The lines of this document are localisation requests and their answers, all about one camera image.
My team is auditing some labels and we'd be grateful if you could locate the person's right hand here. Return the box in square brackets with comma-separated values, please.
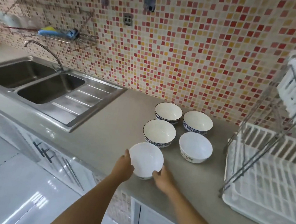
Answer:
[150, 163, 182, 196]

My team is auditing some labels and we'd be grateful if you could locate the person's left hand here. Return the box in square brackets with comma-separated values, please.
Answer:
[108, 147, 137, 186]

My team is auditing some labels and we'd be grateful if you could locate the white cartoon print bowl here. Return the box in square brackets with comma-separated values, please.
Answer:
[126, 140, 166, 182]
[177, 130, 215, 166]

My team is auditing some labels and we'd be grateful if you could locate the blue floral white bowl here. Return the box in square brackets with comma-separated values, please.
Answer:
[181, 109, 215, 136]
[141, 118, 178, 150]
[153, 101, 184, 126]

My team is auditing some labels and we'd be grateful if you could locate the white plastic dish rack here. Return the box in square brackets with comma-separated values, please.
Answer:
[215, 43, 296, 224]

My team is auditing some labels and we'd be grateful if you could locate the person's left forearm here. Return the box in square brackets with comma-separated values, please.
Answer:
[46, 169, 127, 224]

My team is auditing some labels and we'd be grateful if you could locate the person's right forearm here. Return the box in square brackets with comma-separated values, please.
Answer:
[161, 186, 235, 224]

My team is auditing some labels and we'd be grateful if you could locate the white lower cabinet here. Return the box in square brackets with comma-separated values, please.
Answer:
[0, 100, 198, 224]

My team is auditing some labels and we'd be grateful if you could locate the stainless steel double sink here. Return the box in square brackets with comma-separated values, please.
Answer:
[0, 52, 130, 139]

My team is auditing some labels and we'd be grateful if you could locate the curved steel faucet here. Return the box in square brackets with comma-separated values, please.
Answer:
[22, 39, 67, 72]

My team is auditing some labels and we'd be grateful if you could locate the blue yellow sponge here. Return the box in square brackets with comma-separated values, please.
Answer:
[37, 25, 67, 39]

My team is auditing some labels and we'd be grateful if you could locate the steel cabinet handle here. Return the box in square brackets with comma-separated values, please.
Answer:
[63, 159, 87, 191]
[40, 146, 56, 164]
[31, 140, 46, 158]

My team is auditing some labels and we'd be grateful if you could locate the steel wire wall shelf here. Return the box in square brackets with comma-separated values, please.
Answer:
[1, 0, 101, 56]

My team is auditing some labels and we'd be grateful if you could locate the grey wall socket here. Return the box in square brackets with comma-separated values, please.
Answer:
[122, 13, 134, 27]

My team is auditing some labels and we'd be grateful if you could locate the steel wall hook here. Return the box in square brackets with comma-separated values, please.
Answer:
[142, 0, 157, 13]

